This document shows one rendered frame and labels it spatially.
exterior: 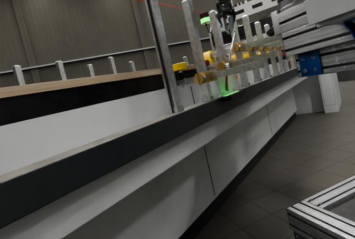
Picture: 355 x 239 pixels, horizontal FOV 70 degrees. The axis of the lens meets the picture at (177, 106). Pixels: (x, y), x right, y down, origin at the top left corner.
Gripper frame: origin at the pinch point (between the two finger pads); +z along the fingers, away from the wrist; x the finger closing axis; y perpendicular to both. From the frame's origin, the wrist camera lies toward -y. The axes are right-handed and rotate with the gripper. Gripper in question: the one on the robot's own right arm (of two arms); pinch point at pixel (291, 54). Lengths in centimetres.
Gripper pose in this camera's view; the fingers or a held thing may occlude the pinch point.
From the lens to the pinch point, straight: 136.0
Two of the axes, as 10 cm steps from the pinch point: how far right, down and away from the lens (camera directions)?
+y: 7.9, -1.3, -5.9
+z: 2.2, 9.7, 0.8
